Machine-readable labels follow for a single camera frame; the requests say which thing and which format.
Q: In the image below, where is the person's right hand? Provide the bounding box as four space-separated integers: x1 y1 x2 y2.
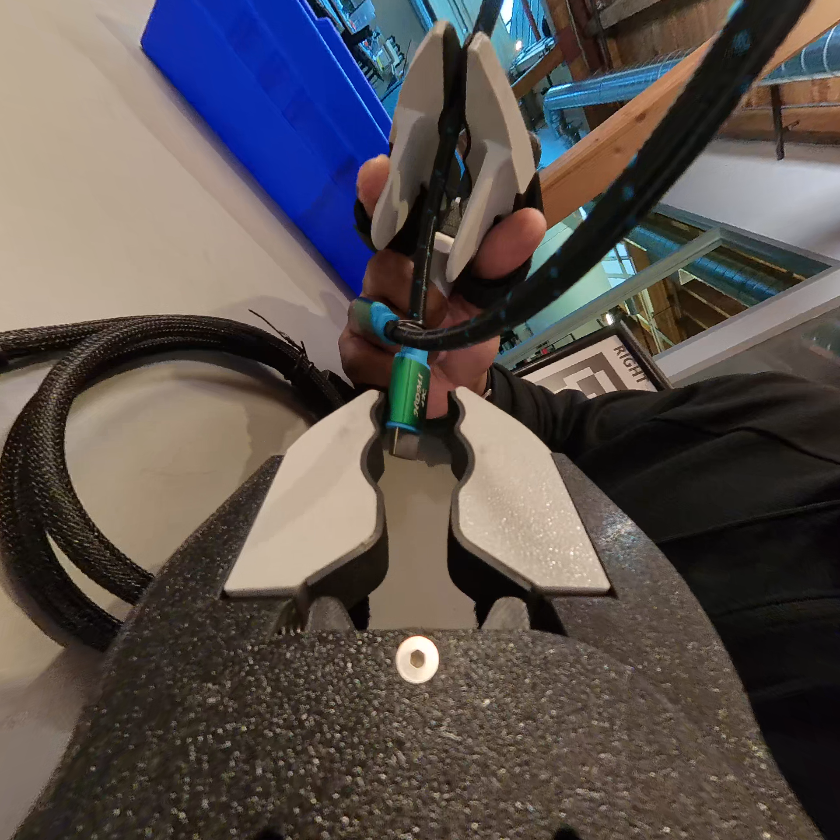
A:
338 154 550 422

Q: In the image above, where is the printed tag board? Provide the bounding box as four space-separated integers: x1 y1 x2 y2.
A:
515 325 673 399

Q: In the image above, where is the silver ventilation duct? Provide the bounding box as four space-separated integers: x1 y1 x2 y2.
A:
630 213 831 306
543 26 840 116

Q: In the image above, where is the wooden beam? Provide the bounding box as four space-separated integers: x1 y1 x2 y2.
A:
538 0 840 227

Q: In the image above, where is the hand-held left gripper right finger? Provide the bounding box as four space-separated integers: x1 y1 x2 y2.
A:
449 387 611 601

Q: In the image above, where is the person's right forearm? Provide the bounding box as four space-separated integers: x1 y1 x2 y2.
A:
489 364 840 840

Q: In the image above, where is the blue plastic bin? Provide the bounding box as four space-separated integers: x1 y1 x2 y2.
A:
140 0 395 298

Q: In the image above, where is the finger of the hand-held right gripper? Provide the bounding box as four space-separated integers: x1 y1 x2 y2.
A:
438 33 539 301
371 20 460 253

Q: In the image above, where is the thick black braided cable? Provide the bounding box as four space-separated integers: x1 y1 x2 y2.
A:
0 314 345 652

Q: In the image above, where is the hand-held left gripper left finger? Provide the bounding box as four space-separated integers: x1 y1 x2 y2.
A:
223 388 389 613

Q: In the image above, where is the blue-flecked black braided cable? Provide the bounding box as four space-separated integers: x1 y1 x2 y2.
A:
348 0 818 460

